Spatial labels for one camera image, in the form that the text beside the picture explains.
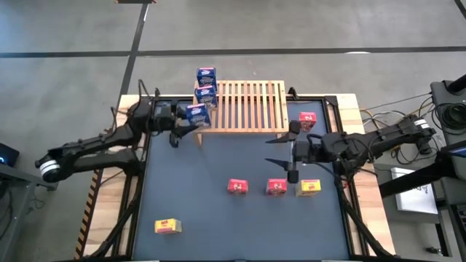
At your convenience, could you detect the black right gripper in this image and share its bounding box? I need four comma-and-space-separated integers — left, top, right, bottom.
264, 120, 323, 184

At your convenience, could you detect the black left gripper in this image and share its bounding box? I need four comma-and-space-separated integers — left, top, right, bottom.
152, 101, 201, 148

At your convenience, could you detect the blue Frosted Flakes cereal box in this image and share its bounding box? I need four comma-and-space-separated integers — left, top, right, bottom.
185, 103, 212, 128
196, 66, 218, 91
194, 85, 218, 109

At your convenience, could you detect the red Froot Loops cereal box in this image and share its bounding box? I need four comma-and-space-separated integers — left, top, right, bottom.
298, 111, 318, 132
266, 178, 288, 197
227, 178, 250, 197

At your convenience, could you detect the yellow Corn Pops cereal box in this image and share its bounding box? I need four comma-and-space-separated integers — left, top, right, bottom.
154, 218, 183, 235
294, 178, 323, 198

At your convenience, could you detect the wooden slatted shelf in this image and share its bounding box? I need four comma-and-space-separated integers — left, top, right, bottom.
191, 79, 291, 147

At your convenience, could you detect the black metal beam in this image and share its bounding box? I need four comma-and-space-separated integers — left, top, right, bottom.
378, 145, 466, 199

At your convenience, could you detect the white box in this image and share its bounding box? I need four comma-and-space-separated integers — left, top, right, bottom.
391, 166, 440, 215

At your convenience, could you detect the yellow black hazard strip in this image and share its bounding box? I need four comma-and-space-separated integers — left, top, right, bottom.
74, 170, 101, 260

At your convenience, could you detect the black computer with blue light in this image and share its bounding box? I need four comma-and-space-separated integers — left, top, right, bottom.
0, 142, 21, 168

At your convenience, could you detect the grey desk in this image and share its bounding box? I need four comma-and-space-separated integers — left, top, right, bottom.
0, 163, 59, 262

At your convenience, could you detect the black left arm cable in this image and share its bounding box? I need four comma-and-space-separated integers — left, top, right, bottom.
136, 78, 161, 106

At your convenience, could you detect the black table frame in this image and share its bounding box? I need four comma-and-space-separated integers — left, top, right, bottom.
76, 87, 398, 262

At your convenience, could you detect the grey cable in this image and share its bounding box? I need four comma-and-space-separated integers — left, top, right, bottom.
358, 92, 434, 112

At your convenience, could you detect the black cable coil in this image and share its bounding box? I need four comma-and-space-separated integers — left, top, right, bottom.
435, 103, 466, 132

